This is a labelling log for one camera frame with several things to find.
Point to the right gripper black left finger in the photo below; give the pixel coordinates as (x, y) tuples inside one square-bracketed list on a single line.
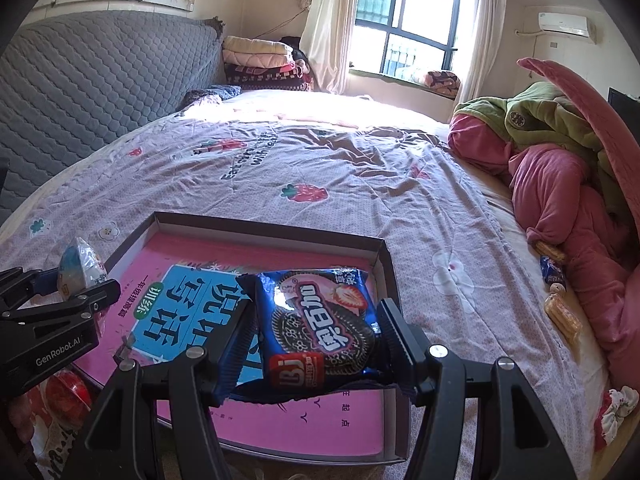
[(119, 438)]

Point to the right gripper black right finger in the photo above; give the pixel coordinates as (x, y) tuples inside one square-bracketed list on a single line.
[(515, 437)]

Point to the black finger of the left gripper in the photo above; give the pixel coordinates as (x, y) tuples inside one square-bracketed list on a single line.
[(19, 286)]

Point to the apple with blue label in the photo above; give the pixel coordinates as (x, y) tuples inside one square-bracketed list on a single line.
[(80, 268)]

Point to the blue cookie snack packet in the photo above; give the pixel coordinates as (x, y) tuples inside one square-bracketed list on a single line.
[(318, 333)]

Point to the red apple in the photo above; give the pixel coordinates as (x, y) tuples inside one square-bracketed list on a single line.
[(62, 399)]

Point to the red white floral cloth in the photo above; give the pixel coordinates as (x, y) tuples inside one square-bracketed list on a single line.
[(616, 406)]

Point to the yellow wafer snack pack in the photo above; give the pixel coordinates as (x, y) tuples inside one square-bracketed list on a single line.
[(562, 317)]

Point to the small blue snack packet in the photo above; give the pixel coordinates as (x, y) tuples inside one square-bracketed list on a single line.
[(551, 271)]

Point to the pink strawberry print bedsheet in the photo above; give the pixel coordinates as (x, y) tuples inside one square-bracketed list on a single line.
[(336, 164)]

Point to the upper yellow snack pack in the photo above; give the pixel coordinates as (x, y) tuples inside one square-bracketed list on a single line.
[(550, 251)]

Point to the pink crumpled blanket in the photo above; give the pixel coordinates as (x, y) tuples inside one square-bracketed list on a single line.
[(554, 204)]

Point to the grey quilted headboard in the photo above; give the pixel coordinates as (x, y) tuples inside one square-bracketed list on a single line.
[(75, 83)]

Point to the dark blue pillow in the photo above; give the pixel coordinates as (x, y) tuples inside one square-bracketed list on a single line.
[(218, 92)]

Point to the stack of folded blankets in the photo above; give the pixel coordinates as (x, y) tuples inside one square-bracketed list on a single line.
[(257, 64)]

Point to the green blanket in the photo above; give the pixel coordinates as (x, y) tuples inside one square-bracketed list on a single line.
[(540, 114)]

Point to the black television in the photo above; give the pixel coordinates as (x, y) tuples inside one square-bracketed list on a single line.
[(628, 108)]

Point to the folded floral cloth on sill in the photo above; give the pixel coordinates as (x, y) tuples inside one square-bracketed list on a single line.
[(443, 82)]

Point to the left cream curtain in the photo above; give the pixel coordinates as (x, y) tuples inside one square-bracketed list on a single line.
[(325, 41)]

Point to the cream curtain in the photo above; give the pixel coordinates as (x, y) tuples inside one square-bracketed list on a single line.
[(325, 41), (489, 19)]

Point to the white air conditioner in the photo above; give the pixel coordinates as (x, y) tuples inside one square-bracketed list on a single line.
[(567, 24)]

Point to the dark framed window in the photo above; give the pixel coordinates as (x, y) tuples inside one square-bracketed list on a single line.
[(405, 39)]

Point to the right cream curtain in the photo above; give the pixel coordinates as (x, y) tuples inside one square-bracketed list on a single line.
[(489, 19)]

